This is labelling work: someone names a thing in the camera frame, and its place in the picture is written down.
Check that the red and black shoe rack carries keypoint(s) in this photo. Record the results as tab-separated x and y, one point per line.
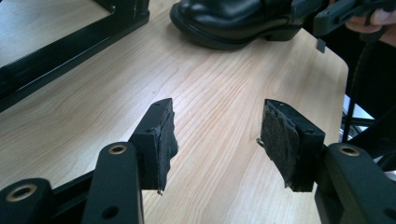
46	67

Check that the black leather shoe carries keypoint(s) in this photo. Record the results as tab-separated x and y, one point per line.
224	18

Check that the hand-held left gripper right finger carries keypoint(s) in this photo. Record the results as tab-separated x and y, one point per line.
295	149

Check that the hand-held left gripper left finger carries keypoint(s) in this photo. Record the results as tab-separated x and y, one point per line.
152	149

